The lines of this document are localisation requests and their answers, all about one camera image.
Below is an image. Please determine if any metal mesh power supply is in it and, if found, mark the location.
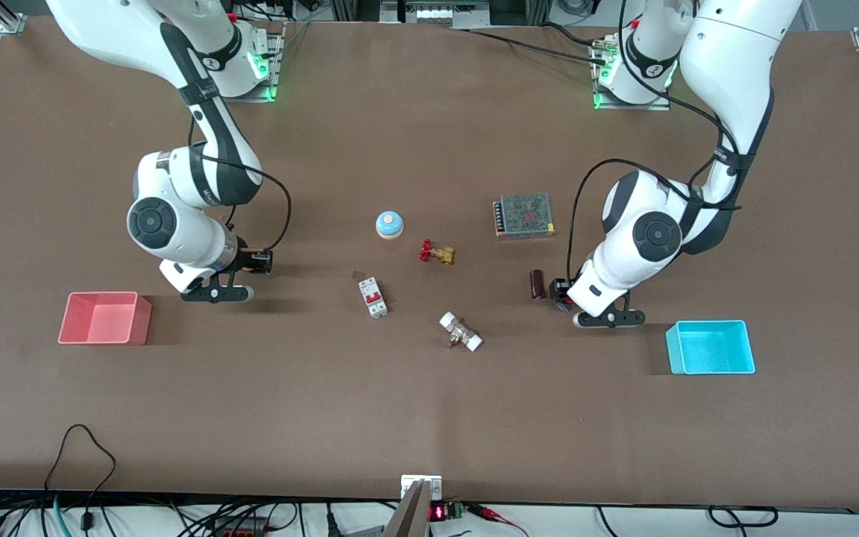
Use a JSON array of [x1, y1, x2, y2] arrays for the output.
[[493, 192, 556, 239]]

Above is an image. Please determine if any white-ended metal ball valve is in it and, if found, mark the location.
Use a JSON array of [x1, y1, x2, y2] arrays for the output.
[[438, 311, 484, 353]]

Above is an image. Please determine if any white red circuit breaker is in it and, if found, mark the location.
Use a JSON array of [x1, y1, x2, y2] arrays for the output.
[[358, 277, 389, 319]]

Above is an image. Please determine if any pink plastic bin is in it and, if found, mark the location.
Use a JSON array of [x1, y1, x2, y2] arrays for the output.
[[57, 291, 153, 346]]

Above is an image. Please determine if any cyan plastic bin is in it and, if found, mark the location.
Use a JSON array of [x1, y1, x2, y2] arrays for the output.
[[665, 320, 757, 375]]

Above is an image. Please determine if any grey socket strip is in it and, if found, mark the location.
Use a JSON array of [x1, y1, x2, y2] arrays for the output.
[[381, 0, 490, 27]]

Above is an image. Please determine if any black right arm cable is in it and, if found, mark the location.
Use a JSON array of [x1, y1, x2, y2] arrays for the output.
[[189, 112, 293, 253]]

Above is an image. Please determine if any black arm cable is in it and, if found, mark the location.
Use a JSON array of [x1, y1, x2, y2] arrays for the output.
[[189, 112, 293, 253], [565, 0, 743, 284]]

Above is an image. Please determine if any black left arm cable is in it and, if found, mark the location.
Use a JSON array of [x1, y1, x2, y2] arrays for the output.
[[565, 0, 743, 284]]

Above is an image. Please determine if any brass valve with red handle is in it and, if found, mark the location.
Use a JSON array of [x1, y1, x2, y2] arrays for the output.
[[419, 239, 456, 267]]

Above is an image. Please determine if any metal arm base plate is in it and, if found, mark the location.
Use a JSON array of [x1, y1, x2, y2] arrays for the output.
[[591, 37, 673, 111], [200, 22, 285, 104]]

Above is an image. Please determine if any white post bracket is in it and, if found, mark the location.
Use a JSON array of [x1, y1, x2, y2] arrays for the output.
[[400, 474, 443, 502]]

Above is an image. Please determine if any red alligator clip wire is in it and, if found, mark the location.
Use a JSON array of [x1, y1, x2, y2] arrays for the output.
[[467, 503, 531, 537]]

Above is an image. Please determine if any aluminium profile camera post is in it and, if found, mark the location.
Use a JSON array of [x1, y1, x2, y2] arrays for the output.
[[383, 480, 432, 537]]

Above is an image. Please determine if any black looped cable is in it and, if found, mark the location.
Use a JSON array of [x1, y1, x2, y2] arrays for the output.
[[707, 506, 779, 529]]

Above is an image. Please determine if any teal cable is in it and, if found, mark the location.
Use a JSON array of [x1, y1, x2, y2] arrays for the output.
[[51, 494, 74, 537]]

